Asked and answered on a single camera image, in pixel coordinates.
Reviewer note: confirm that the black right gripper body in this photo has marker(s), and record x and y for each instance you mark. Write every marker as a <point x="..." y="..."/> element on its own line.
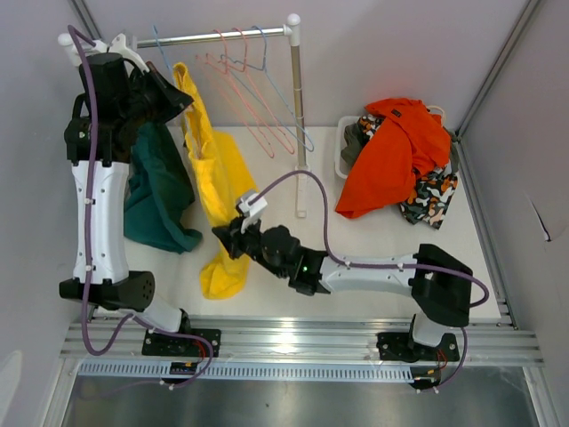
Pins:
<point x="247" y="243"/>

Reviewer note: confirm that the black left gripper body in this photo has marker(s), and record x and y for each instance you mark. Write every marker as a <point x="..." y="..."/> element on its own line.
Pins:
<point x="148" y="100"/>

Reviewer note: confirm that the yellow shorts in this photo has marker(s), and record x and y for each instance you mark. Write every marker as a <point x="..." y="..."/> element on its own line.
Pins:
<point x="222" y="176"/>

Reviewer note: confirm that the pink wire hanger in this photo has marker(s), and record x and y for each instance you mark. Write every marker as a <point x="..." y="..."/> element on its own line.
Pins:
<point x="226" y="85"/>
<point x="275" y="132"/>

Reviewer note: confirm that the olive green shorts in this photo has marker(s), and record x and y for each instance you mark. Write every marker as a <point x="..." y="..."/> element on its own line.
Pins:
<point x="353" y="150"/>

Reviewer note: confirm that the camouflage orange black shorts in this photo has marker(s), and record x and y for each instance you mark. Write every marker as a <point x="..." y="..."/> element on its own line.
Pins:
<point x="432" y="195"/>

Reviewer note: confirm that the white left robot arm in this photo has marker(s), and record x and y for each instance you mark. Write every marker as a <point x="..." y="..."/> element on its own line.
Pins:
<point x="121" y="93"/>

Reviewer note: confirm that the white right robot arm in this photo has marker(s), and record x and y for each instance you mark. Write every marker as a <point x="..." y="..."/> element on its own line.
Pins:
<point x="439" y="283"/>

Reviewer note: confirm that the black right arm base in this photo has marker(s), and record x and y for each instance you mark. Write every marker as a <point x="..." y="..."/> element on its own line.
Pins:
<point x="415" y="347"/>

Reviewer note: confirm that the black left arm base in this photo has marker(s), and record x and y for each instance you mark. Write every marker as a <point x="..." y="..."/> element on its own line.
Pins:
<point x="163" y="345"/>

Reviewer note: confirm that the teal green shorts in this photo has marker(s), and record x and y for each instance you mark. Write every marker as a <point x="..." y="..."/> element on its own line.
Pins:
<point x="160" y="193"/>

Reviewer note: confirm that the metal clothes rack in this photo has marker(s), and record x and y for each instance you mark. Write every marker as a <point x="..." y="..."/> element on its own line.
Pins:
<point x="301" y="201"/>

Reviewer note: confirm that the white plastic basket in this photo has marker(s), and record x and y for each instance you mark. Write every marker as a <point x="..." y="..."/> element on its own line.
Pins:
<point x="341" y="167"/>

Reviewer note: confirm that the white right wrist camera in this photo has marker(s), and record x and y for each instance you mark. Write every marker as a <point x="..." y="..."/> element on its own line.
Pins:
<point x="250" y="206"/>

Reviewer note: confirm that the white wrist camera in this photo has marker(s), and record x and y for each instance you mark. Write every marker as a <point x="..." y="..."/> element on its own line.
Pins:
<point x="250" y="206"/>
<point x="122" y="44"/>

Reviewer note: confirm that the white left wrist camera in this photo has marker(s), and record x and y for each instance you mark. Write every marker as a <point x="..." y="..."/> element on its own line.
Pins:
<point x="122" y="44"/>

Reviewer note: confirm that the white slotted cable duct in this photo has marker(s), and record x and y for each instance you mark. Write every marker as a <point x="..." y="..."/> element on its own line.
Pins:
<point x="368" y="373"/>

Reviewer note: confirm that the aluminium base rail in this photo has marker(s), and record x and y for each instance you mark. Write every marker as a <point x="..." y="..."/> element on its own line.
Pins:
<point x="305" y="341"/>

